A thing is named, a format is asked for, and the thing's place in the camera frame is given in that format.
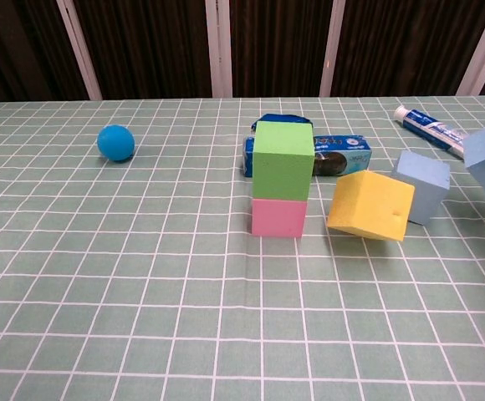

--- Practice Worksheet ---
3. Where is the green white checked tablecloth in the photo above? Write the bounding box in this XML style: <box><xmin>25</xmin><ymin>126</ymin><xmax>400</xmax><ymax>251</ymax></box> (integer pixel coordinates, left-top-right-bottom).
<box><xmin>0</xmin><ymin>94</ymin><xmax>485</xmax><ymax>401</ymax></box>

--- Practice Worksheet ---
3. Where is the white blue toothpaste tube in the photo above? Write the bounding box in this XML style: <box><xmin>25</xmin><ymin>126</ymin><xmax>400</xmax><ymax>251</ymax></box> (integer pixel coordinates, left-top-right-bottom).
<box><xmin>394</xmin><ymin>104</ymin><xmax>472</xmax><ymax>160</ymax></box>

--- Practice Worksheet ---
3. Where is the pink foam cube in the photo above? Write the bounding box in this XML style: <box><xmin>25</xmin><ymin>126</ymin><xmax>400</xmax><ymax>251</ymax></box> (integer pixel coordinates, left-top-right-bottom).
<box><xmin>251</xmin><ymin>197</ymin><xmax>309</xmax><ymax>239</ymax></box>

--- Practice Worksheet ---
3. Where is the blue ball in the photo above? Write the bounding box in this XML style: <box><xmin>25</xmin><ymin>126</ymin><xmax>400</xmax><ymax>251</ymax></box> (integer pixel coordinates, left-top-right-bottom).
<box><xmin>96</xmin><ymin>124</ymin><xmax>136</xmax><ymax>163</ymax></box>

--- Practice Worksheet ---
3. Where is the blue cookie box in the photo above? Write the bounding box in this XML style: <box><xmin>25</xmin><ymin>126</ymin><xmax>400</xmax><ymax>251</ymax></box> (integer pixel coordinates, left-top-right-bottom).
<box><xmin>242</xmin><ymin>134</ymin><xmax>371</xmax><ymax>179</ymax></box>

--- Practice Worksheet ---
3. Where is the dark brown curtain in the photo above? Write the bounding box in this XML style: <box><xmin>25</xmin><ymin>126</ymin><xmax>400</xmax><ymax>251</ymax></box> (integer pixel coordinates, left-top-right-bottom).
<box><xmin>0</xmin><ymin>0</ymin><xmax>485</xmax><ymax>102</ymax></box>

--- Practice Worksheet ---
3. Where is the dark blue soft pouch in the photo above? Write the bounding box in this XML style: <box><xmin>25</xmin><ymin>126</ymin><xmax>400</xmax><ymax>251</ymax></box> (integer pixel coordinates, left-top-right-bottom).
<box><xmin>251</xmin><ymin>112</ymin><xmax>313</xmax><ymax>127</ymax></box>

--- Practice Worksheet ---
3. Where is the green foam cube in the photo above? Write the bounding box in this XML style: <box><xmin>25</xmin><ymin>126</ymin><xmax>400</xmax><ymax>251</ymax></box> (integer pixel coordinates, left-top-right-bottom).
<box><xmin>252</xmin><ymin>119</ymin><xmax>316</xmax><ymax>202</ymax></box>

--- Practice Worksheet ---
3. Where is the yellow foam cube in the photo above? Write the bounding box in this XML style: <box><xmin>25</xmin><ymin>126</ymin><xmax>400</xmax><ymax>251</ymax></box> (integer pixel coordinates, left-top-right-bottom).
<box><xmin>325</xmin><ymin>169</ymin><xmax>416</xmax><ymax>244</ymax></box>

